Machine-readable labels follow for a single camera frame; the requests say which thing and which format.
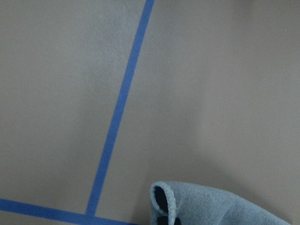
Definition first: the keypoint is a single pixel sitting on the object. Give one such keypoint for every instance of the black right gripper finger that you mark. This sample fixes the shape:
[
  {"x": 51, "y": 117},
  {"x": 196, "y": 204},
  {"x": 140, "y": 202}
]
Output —
[{"x": 165, "y": 221}]

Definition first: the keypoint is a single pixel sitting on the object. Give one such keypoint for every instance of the blue grey towel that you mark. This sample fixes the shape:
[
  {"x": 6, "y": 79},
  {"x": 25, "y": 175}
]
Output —
[{"x": 201, "y": 205}]

